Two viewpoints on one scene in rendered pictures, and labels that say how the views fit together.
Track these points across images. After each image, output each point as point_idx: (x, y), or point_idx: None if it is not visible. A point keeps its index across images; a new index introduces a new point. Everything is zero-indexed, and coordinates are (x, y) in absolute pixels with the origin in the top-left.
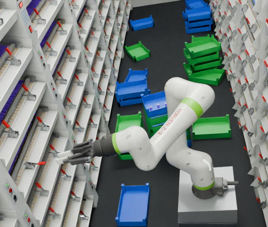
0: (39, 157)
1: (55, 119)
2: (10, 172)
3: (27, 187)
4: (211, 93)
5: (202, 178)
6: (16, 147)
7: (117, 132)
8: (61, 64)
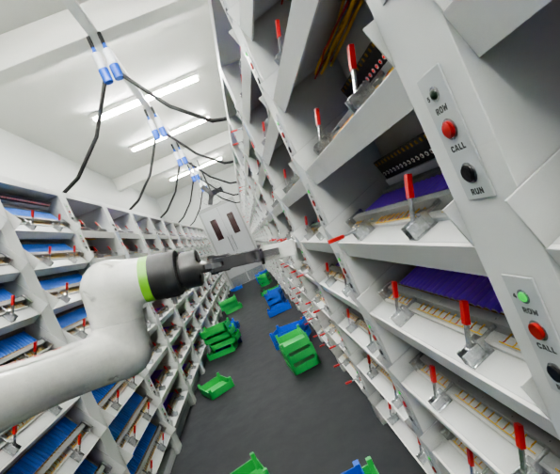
0: (367, 243)
1: (456, 256)
2: None
3: (344, 241)
4: None
5: None
6: (317, 165)
7: (135, 260)
8: None
